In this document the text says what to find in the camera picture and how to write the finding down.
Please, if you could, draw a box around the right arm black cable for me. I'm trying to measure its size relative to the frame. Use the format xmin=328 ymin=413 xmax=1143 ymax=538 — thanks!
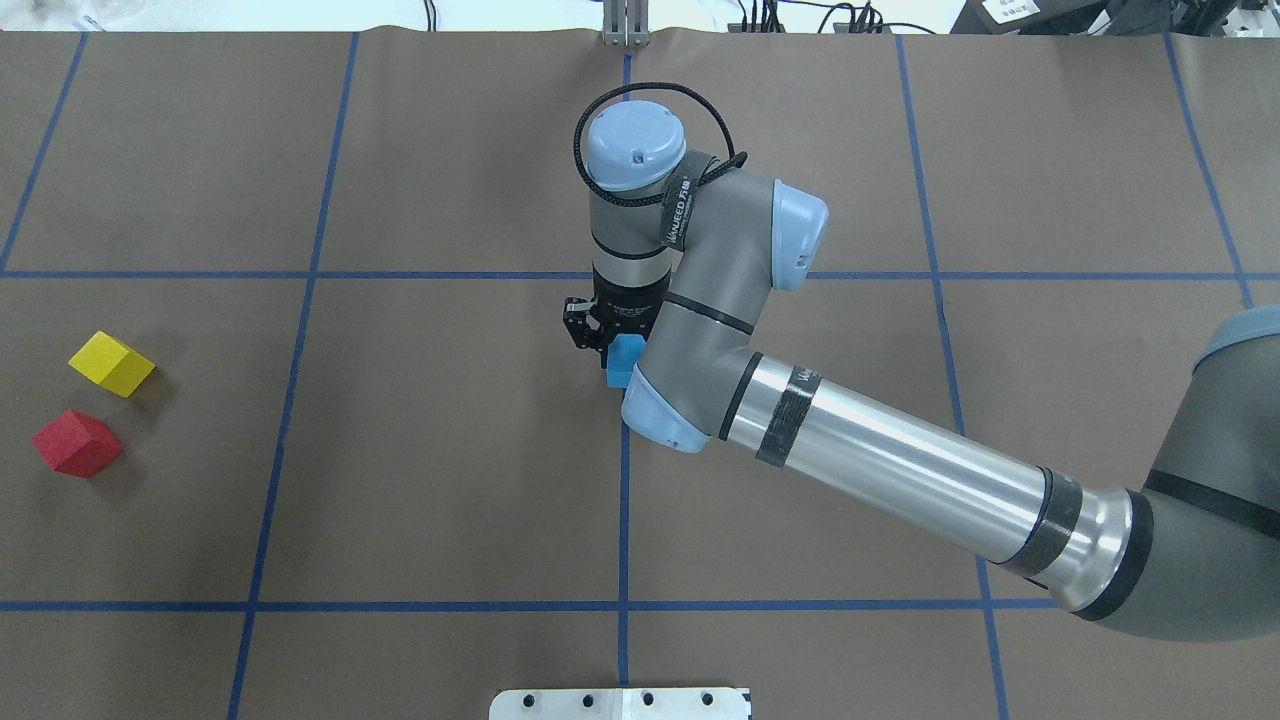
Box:
xmin=573 ymin=85 xmax=749 ymax=210

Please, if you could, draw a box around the red cube block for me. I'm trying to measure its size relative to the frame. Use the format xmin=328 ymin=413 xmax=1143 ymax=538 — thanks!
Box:
xmin=31 ymin=410 xmax=123 ymax=479

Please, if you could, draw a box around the white pedestal column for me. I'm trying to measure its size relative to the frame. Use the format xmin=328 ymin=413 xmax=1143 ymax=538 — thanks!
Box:
xmin=488 ymin=685 xmax=753 ymax=719

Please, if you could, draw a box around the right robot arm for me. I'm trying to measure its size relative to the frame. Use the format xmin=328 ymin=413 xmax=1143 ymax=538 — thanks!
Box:
xmin=573 ymin=86 xmax=1279 ymax=642

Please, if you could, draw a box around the yellow cube block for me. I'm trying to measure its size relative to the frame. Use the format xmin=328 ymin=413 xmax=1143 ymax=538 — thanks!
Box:
xmin=68 ymin=331 xmax=156 ymax=398

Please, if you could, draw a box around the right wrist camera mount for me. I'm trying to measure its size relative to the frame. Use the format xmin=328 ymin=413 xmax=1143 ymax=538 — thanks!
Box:
xmin=562 ymin=296 xmax=603 ymax=354

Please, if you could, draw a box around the blue cube block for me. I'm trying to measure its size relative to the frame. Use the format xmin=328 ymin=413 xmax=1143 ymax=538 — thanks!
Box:
xmin=604 ymin=333 xmax=646 ymax=389

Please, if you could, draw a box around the aluminium frame post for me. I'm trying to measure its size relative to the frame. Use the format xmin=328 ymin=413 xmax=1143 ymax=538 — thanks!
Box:
xmin=602 ymin=0 xmax=650 ymax=49

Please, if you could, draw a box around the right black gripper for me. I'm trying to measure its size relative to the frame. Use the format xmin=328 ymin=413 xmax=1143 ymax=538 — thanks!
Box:
xmin=591 ymin=266 xmax=671 ymax=361

